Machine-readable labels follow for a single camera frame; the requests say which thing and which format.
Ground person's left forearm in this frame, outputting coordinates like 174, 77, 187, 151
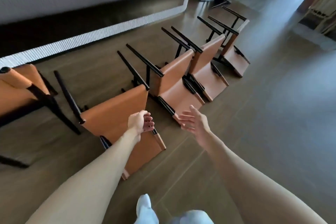
25, 126, 142, 224

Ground beige wooden armchair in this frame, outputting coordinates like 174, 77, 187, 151
302, 0, 336, 35

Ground person's left hand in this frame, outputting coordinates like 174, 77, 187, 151
127, 110, 155, 137

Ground dark brown table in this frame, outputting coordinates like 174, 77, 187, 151
0, 0, 227, 71

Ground person's right hand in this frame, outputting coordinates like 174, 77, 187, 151
176, 104, 212, 140

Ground person's grey trousers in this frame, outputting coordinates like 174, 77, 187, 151
170, 210, 215, 224

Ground person's white left shoe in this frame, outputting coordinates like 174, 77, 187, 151
134, 194, 160, 224

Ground person's right forearm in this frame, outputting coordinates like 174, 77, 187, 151
195, 129, 329, 224

